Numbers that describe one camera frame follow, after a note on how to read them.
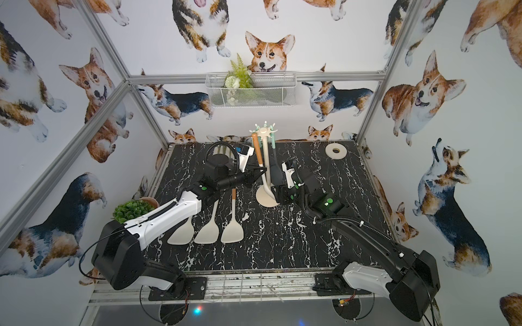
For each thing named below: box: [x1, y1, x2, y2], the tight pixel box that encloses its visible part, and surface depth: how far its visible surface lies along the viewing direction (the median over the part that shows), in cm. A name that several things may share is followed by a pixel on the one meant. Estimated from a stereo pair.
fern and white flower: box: [223, 53, 254, 89], surface depth 84 cm
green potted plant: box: [112, 196, 160, 225], surface depth 78 cm
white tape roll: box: [324, 142, 348, 160], surface depth 120 cm
